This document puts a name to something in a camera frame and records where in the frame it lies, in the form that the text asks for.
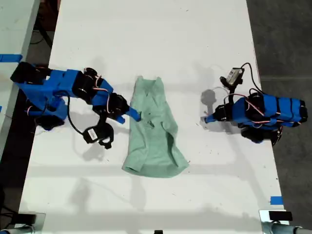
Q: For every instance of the metal clamp plate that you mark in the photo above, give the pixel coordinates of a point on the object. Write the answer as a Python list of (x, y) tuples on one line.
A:
[(264, 215), (41, 219)]

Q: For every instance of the grey metal pipe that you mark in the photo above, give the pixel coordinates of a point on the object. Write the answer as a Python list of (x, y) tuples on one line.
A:
[(280, 229), (17, 230)]

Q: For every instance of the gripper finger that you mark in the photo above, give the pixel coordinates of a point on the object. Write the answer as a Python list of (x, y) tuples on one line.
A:
[(121, 120), (210, 118), (135, 113)]

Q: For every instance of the arm camera box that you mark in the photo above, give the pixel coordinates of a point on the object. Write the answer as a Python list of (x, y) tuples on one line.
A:
[(234, 75), (91, 134)]

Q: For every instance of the arm camera stalk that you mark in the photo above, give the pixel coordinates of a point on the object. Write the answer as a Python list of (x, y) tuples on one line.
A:
[(107, 132), (230, 89)]

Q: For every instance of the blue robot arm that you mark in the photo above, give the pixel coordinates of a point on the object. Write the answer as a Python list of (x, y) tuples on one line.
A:
[(56, 83), (280, 109)]

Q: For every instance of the pale green T-shirt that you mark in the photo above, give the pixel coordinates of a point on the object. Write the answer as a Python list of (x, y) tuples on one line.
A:
[(151, 146)]

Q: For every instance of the small black box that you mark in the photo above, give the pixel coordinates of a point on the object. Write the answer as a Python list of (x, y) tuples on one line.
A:
[(26, 217), (280, 215)]

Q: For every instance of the grey side table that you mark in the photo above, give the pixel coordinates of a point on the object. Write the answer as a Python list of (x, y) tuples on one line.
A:
[(14, 24)]

